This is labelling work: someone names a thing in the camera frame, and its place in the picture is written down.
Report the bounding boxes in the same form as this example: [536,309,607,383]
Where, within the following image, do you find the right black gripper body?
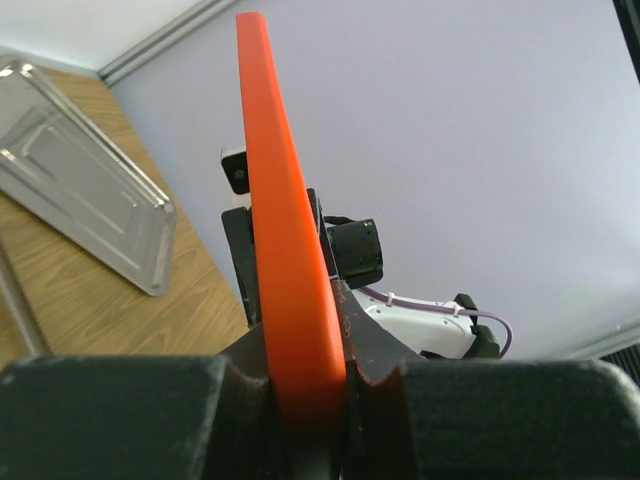
[306,188,339,280]

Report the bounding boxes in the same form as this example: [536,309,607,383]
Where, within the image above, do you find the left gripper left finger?
[1,328,285,479]

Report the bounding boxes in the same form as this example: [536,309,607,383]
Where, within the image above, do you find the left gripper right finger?
[332,280,639,479]

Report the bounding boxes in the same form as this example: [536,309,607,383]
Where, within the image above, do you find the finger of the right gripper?
[221,207,262,328]

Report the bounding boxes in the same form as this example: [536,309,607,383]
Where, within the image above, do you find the orange box lid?
[236,12,347,444]

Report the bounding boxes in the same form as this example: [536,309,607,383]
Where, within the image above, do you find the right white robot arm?
[307,189,513,359]

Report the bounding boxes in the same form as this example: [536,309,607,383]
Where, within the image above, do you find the metal tray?
[1,54,177,296]

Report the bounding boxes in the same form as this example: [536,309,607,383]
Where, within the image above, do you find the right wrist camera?
[220,146,250,195]

